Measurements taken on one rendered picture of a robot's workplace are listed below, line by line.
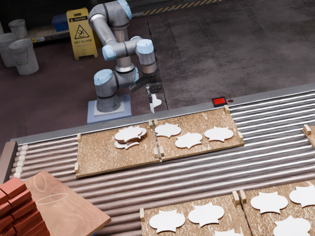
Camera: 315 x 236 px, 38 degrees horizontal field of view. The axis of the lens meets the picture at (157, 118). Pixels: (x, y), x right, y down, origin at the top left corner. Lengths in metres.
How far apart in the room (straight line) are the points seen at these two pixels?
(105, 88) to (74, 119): 1.92
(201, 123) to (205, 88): 2.30
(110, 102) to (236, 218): 1.23
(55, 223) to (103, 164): 0.51
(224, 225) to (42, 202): 0.75
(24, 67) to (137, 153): 3.76
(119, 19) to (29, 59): 3.36
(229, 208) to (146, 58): 0.79
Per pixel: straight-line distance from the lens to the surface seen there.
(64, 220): 1.86
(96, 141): 2.44
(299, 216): 1.87
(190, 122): 2.43
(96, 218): 1.82
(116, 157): 2.28
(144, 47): 2.15
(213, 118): 2.45
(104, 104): 2.77
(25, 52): 5.80
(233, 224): 1.84
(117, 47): 2.23
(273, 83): 4.69
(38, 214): 1.71
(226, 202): 1.93
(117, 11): 2.56
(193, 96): 4.57
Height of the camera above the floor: 2.25
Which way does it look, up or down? 31 degrees down
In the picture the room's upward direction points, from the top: 10 degrees counter-clockwise
